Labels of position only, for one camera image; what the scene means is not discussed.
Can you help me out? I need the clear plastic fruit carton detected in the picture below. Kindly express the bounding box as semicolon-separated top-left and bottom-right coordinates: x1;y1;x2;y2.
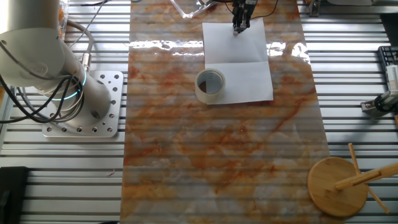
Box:
57;0;70;40

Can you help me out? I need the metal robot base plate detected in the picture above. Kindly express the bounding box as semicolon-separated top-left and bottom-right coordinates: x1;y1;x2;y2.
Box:
42;70;124;138

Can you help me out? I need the black flat box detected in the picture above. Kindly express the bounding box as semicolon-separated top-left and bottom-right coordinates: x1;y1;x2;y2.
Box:
0;166;30;224

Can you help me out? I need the ribbed silver camera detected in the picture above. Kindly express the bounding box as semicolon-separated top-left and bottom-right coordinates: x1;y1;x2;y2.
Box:
385;64;398;97

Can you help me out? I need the wooden mug tree stand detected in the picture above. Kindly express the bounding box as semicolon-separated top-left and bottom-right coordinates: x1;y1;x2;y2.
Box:
307;142;398;218

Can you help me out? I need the thin grey cable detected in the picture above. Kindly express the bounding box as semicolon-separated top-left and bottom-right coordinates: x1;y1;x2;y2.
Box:
70;0;108;49

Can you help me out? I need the thin black cable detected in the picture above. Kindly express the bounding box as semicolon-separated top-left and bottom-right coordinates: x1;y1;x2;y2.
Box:
248;0;279;20

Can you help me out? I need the clear plastic package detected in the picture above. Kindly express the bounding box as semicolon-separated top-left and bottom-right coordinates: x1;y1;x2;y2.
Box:
169;0;224;19

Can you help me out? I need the looped black cable bundle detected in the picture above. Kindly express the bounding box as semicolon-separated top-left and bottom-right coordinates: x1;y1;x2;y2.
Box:
0;73;85;124

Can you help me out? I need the orange marble pattern mat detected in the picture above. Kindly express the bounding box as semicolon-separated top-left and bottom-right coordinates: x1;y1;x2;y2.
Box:
119;0;343;224

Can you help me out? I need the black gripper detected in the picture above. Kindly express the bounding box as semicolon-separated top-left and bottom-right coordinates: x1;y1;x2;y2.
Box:
231;0;259;35

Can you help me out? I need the white paper sheet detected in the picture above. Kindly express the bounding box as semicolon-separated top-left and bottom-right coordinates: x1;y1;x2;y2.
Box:
201;17;275;105

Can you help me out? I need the beige tape roll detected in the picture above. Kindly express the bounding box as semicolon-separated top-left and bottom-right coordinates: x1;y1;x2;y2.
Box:
195;68;226;105

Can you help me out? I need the dark flat panel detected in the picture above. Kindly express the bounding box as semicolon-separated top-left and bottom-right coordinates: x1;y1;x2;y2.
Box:
379;12;398;47

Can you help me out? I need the grey hose cable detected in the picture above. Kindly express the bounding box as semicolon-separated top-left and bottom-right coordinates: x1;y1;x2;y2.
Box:
65;19;95;73

